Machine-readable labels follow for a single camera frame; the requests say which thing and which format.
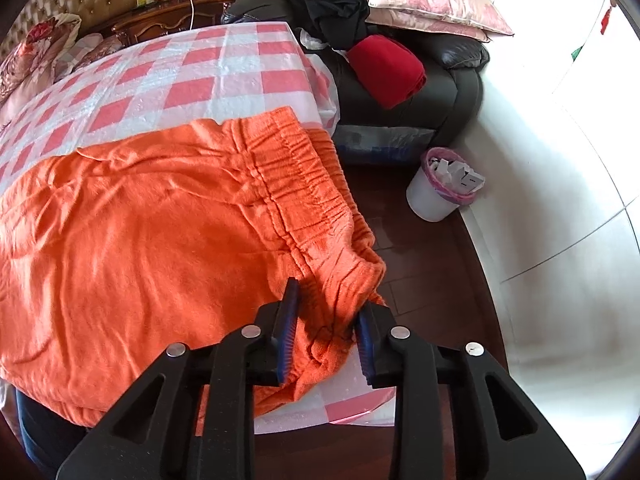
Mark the black leather armchair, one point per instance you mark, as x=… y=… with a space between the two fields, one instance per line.
x=450 y=95

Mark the red white checkered tablecloth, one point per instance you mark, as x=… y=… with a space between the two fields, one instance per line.
x=200 y=70

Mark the clear plastic bag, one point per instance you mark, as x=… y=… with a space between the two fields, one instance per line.
x=380 y=141

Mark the white trash bin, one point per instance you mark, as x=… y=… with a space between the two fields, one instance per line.
x=430 y=200

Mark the orange pants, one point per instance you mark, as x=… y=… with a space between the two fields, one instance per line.
x=150 y=240

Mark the person's leg in jeans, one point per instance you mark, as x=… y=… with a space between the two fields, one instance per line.
x=40 y=435

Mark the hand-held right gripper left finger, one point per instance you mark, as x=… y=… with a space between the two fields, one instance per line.
x=287 y=332

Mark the dark grey jacket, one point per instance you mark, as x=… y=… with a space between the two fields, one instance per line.
x=255 y=7

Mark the black clothing pile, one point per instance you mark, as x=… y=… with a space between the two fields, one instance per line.
x=330 y=10

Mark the red folded cloth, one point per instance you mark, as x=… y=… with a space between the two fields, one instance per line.
x=387 y=70

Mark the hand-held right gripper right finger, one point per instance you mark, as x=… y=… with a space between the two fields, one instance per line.
x=364 y=342

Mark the floral bed sheet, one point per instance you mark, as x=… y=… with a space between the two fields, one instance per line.
x=90 y=50

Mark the dark wooden nightstand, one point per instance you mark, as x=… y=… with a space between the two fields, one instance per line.
x=165 y=17

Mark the white packaging scraps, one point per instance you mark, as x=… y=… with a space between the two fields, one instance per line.
x=462 y=175

